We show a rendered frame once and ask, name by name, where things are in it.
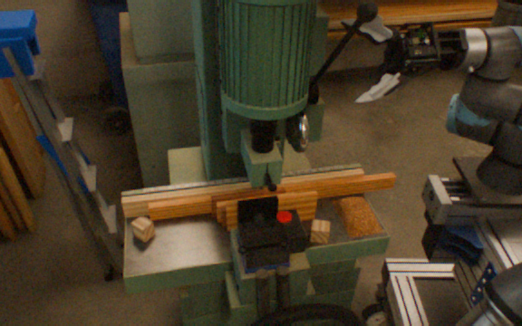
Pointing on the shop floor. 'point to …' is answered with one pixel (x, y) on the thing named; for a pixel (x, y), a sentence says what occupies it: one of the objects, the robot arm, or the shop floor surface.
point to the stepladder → (49, 121)
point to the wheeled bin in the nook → (122, 121)
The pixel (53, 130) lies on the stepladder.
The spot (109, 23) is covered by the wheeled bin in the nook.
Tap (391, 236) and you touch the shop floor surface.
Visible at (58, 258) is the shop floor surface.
